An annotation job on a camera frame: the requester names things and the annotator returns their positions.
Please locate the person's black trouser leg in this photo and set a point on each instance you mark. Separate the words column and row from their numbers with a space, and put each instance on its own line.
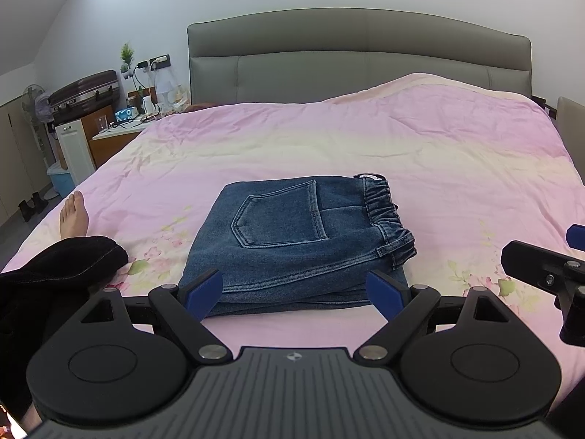
column 45, row 270

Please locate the black boot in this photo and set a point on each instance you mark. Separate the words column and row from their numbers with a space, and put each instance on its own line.
column 25, row 210
column 39, row 202

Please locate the grey padded bed headboard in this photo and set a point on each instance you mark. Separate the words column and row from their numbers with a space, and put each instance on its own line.
column 356, row 41

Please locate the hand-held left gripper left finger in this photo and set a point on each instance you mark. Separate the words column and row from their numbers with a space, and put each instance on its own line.
column 203, row 292

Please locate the blue denim pants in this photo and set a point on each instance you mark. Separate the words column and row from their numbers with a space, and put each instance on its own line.
column 283, row 256

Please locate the wooden nightstand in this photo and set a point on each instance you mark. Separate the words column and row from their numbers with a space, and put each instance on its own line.
column 107, row 148

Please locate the white bedside lamp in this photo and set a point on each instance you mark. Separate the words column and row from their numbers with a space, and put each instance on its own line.
column 168, row 91

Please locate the white cabinet door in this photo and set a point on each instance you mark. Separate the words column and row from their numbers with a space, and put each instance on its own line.
column 75, row 151

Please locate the standing electric fan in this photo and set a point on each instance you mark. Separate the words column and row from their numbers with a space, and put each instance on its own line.
column 34, row 100

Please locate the small green potted plant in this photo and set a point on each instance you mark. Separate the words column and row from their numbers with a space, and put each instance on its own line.
column 127, row 57

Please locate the reddish brown pillow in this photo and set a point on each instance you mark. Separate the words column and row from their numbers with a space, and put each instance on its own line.
column 201, row 107

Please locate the person's bare foot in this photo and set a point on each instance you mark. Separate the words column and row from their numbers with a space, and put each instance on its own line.
column 73, row 217

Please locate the blue tissue box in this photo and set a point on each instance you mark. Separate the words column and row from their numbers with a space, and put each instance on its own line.
column 126, row 114

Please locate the beige wall cabinet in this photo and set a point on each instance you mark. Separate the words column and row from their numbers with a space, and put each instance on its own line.
column 13, row 160

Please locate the black wall power socket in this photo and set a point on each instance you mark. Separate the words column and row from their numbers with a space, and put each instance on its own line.
column 155, row 61

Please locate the pink floral blanket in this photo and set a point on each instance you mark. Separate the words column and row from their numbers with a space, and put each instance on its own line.
column 320, row 141

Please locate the blue plastic bin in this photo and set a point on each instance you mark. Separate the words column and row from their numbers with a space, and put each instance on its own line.
column 61, row 180

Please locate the dark brown suitcase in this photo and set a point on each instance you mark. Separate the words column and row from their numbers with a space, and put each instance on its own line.
column 84, row 91

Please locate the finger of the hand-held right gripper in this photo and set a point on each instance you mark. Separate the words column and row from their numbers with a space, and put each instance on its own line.
column 525, row 258
column 577, row 236

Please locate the grey chair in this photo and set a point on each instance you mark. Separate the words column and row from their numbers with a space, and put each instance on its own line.
column 571, row 123

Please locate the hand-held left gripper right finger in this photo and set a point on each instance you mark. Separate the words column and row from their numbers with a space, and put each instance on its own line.
column 387, row 290

